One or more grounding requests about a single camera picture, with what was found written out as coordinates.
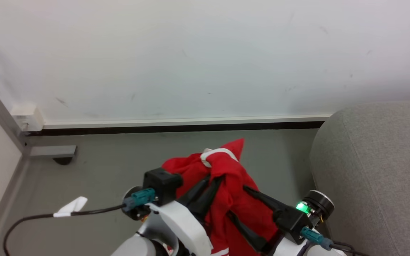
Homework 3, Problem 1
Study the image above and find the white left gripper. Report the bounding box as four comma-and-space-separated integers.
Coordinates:
147, 175, 274, 256

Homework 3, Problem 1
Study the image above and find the grey fabric sofa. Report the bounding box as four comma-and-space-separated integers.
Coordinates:
309, 100, 410, 256

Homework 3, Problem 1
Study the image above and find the white wall box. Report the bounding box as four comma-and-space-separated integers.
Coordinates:
10, 103, 45, 133

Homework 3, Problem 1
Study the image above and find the teal left cable connector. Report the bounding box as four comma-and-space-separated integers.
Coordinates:
122, 188, 156, 213

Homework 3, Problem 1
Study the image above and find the grey metal partition frame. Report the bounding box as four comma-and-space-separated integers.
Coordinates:
0, 82, 78, 256

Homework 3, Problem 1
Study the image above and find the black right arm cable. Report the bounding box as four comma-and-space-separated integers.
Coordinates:
328, 241, 371, 256

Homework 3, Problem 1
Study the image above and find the white cable tag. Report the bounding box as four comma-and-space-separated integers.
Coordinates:
53, 196, 88, 218

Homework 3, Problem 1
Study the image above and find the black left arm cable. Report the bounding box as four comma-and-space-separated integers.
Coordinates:
3, 204, 129, 256

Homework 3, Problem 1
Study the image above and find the teal right cable connector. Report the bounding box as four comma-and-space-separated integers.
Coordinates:
300, 226, 334, 251

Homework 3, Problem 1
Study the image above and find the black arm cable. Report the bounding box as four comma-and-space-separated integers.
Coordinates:
328, 241, 371, 256
3, 204, 129, 256

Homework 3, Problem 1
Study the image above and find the red garment with white trim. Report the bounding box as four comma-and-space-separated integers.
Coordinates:
162, 138, 284, 256

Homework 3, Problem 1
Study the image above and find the teal cable connector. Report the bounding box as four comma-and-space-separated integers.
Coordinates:
300, 226, 334, 251
122, 188, 156, 213

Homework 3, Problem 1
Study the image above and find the white and black baseboard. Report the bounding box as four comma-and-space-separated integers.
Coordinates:
26, 114, 333, 137

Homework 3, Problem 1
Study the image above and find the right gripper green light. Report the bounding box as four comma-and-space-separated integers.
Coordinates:
243, 185, 335, 223

